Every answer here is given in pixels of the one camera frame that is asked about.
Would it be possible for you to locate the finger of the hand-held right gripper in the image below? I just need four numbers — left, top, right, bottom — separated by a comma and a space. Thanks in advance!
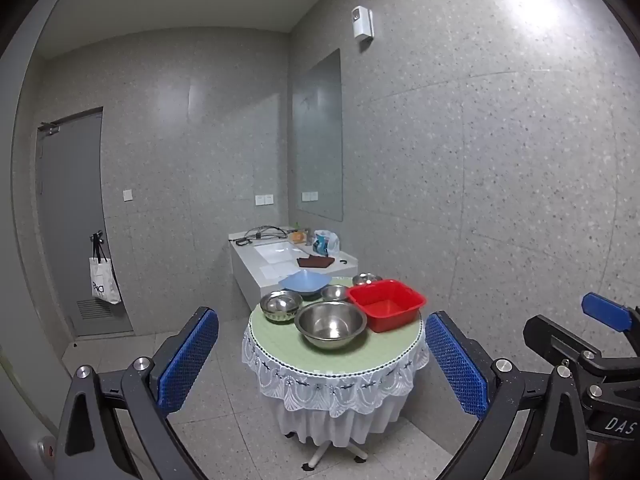
523, 314, 608, 376
581, 292, 640, 356

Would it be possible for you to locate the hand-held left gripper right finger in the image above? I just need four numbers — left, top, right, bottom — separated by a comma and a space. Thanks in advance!
425, 311, 591, 480

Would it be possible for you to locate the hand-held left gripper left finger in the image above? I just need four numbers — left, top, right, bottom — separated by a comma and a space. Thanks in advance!
54, 306, 220, 480

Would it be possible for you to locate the red plastic basin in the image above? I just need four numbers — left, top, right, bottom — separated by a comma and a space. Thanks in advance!
346, 279, 427, 333

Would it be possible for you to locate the medium steel bowl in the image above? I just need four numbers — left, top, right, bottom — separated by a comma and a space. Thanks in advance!
259, 290, 304, 324

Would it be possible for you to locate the large steel bowl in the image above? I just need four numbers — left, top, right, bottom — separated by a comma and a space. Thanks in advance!
294, 301, 368, 352

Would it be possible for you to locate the blue plastic bowl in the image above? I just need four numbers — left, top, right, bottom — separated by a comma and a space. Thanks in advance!
278, 269, 332, 297

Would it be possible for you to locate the round table with tablecloth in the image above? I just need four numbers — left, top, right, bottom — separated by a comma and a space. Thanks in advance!
242, 276, 431, 416

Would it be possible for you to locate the white sink counter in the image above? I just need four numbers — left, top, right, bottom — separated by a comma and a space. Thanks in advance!
229, 227, 360, 311

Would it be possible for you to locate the door vent grille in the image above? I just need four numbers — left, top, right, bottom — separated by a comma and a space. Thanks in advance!
76, 299, 113, 321

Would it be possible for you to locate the white tote bag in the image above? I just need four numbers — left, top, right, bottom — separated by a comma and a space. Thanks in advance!
89, 256, 122, 305

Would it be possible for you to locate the white table skirt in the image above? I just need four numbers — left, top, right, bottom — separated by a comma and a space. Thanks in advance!
277, 400, 406, 448

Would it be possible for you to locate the white table base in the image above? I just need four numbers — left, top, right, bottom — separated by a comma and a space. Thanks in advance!
300, 440, 371, 471

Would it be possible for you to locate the white plastic bag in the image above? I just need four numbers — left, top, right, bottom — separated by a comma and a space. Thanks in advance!
312, 230, 341, 256

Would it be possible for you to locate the grey door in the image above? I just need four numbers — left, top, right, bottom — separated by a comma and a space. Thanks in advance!
36, 106, 135, 337

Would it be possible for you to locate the black cable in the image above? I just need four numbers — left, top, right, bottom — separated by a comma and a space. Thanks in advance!
234, 225, 286, 246

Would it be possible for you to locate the wall mirror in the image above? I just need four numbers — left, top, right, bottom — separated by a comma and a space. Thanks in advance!
291, 48, 345, 223

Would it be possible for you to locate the white wall-mounted dispenser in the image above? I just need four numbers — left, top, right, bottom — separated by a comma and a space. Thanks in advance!
351, 5, 374, 41

